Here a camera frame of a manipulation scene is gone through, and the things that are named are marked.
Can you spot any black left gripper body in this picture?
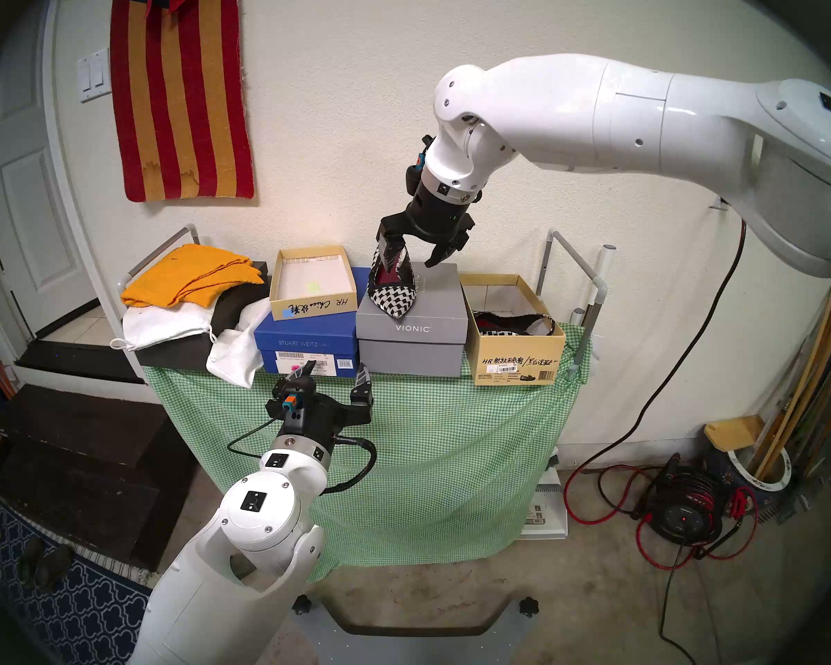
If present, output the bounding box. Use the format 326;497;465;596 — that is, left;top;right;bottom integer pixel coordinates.
280;392;373;458

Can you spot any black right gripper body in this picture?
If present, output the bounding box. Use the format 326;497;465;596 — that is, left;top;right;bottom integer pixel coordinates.
377;188;476;249

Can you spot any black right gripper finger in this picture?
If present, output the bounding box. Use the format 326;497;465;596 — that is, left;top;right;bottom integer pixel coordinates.
377;234;408;274
425;229;474;269

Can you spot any houndstooth slingback heel shoe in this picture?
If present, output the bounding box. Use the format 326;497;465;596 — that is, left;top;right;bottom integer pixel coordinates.
367;245;418;319
472;312;556;337

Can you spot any tan shoe box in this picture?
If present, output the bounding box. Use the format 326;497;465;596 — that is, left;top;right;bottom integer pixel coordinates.
461;274;567;387

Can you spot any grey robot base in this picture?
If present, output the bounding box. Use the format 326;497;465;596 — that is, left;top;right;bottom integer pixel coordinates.
291;594;541;665

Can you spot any blue Stuart Weitzman shoe box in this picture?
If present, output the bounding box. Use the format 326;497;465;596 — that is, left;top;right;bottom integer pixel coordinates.
254;267;373;378

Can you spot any grey Vionic shoe box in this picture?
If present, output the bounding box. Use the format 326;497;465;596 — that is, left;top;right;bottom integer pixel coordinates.
355;262;470;378

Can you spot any small tan open box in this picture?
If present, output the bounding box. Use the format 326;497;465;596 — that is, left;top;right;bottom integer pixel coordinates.
269;245;359;321

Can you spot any black flat box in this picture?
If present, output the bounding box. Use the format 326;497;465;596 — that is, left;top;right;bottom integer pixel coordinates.
135;258;272;372

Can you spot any white cloth dust bag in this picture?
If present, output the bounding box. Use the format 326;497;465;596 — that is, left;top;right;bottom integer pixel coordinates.
206;296;275;389

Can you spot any green checked tablecloth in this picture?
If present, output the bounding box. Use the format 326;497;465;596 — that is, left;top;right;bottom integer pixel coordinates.
144;321;594;583

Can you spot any orange folded cloth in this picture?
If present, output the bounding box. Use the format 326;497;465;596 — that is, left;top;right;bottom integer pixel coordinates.
122;244;267;310

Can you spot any white device under table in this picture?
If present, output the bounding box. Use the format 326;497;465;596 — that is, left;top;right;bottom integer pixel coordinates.
523;456;570;540

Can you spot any dark brown floor mat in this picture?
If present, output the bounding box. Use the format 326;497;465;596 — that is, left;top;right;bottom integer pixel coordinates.
0;383;200;573

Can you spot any dark slipper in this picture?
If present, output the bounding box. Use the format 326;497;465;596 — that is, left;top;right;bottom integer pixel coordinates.
17;535;44;586
36;544;75;592

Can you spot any blue patterned rug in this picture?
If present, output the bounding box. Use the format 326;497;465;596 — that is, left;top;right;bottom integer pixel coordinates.
0;501;152;665

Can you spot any white panel door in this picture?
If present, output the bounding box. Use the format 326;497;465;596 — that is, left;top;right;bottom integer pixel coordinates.
0;0;101;342

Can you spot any bundle of wooden sticks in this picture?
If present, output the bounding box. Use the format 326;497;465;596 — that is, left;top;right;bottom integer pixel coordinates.
748;283;831;481

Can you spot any blue white bucket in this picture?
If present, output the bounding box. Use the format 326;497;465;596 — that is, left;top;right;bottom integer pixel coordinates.
706;445;795;512

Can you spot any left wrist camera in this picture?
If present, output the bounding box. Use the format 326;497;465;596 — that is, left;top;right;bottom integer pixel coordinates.
276;378;317;418

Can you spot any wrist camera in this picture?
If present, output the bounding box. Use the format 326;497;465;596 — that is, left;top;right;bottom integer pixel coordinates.
276;378;317;418
406;136;431;195

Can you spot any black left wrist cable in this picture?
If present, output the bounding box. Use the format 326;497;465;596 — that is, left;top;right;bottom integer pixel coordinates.
226;418;378;497

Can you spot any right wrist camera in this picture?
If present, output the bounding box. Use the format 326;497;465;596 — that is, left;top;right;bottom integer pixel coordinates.
406;136;431;195

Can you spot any white drawstring dust bag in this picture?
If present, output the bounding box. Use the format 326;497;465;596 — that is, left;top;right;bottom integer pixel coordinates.
111;300;217;353

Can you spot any grey cart handle frame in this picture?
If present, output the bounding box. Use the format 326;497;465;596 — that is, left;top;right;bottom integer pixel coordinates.
118;224;202;292
537;230;610;382

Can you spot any red yellow striped wall hanging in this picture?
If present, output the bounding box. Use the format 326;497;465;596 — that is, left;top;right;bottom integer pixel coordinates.
110;0;256;203

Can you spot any black power cord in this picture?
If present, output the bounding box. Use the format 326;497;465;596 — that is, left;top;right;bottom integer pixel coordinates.
564;217;747;477

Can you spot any black red cable reel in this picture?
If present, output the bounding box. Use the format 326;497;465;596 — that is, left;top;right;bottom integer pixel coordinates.
647;454;729;548

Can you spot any white light switch plate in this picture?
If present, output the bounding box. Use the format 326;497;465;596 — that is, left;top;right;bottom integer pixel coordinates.
77;48;113;104

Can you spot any thin black floor cable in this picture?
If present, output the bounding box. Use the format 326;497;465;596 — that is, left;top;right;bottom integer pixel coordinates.
658;542;699;665

